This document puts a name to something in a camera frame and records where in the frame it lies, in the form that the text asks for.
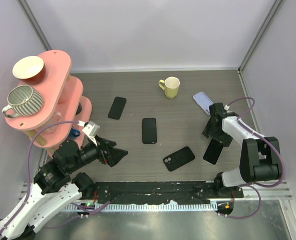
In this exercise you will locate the lilac phone case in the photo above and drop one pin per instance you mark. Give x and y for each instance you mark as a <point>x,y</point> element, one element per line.
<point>203,101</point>

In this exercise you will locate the silver-edged smartphone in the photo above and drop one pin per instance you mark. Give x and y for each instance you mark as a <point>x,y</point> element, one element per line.
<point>213,152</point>

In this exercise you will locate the blue-edged smartphone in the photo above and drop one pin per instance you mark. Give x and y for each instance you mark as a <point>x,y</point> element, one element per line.
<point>149,131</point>

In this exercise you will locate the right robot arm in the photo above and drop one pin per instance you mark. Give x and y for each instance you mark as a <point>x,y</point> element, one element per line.
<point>260,158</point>

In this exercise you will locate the clear glass cup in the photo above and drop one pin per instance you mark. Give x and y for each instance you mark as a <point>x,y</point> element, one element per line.
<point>49,125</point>

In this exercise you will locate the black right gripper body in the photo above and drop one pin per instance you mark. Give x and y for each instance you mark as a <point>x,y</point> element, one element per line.
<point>222,136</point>

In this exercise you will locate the red bowl white inside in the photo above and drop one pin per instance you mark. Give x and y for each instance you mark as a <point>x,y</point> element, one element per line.
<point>31,70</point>

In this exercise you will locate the black phone case two holes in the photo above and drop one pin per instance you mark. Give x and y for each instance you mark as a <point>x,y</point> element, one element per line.
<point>179,158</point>

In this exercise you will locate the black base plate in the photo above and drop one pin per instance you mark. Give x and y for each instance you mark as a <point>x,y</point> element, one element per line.
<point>159,192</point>

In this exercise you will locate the black smartphone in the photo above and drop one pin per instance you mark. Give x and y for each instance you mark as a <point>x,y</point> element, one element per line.
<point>117,107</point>

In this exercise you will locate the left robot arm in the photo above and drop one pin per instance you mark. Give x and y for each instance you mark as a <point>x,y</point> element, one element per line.
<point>53,188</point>

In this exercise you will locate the striped grey mug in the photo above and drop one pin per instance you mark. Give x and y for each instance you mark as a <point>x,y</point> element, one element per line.
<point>24,100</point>

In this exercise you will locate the yellow faceted mug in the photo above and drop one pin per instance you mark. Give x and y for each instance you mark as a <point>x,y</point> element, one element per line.
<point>170,86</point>

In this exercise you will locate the pink tiered shelf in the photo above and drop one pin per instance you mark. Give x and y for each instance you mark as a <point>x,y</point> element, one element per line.
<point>62,93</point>

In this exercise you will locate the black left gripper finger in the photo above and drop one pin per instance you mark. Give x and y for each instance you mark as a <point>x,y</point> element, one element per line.
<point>115,155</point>
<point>105,144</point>

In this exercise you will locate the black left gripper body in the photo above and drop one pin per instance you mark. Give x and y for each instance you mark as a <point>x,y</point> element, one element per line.
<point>91,152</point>

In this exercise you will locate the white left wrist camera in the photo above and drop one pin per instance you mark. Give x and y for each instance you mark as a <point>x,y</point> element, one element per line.
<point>90,130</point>

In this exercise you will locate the blue cup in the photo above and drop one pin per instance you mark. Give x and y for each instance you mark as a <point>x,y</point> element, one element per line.
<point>73,134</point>

